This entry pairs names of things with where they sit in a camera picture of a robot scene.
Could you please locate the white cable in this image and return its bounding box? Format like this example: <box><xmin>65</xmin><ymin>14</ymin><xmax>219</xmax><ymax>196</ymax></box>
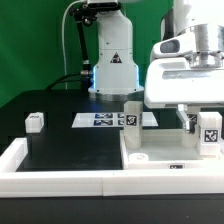
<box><xmin>61</xmin><ymin>0</ymin><xmax>88</xmax><ymax>90</ymax></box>

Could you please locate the white U-shaped obstacle fence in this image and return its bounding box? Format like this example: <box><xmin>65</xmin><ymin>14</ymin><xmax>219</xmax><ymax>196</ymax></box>
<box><xmin>0</xmin><ymin>138</ymin><xmax>224</xmax><ymax>198</ymax></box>

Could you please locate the white square table top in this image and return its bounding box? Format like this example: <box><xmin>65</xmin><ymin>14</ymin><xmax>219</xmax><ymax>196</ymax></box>
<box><xmin>120</xmin><ymin>129</ymin><xmax>224</xmax><ymax>170</ymax></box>

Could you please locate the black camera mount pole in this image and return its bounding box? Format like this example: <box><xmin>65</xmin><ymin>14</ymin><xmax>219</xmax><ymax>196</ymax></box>
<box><xmin>69</xmin><ymin>3</ymin><xmax>96</xmax><ymax>92</ymax></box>

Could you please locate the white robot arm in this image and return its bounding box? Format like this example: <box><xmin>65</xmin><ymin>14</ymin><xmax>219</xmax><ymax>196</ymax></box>
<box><xmin>87</xmin><ymin>0</ymin><xmax>224</xmax><ymax>133</ymax></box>

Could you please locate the white fiducial marker sheet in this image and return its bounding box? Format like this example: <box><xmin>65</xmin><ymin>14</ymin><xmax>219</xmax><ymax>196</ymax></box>
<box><xmin>72</xmin><ymin>112</ymin><xmax>158</xmax><ymax>128</ymax></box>

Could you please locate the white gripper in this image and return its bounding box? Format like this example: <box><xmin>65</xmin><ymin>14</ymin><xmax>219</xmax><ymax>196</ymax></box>
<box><xmin>144</xmin><ymin>37</ymin><xmax>224</xmax><ymax>134</ymax></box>

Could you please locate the black cable bundle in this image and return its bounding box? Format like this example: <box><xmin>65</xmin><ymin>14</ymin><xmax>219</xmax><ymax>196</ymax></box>
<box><xmin>45</xmin><ymin>73</ymin><xmax>91</xmax><ymax>91</ymax></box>

